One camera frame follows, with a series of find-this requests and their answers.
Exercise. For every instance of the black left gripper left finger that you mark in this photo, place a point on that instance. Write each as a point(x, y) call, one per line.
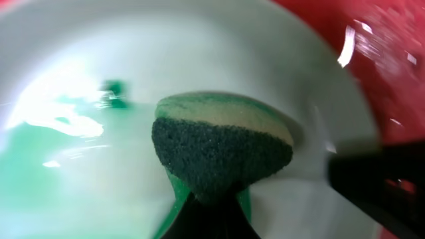
point(223, 220)

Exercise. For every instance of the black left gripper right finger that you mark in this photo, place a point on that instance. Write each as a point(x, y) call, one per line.
point(388, 185)

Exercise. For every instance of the red plastic tray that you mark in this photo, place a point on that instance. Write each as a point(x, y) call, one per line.
point(382, 44)

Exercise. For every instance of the green scrubbing sponge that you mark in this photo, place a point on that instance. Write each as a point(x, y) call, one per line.
point(219, 144)

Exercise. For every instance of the white plate tray corner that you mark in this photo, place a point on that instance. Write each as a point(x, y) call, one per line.
point(79, 85)

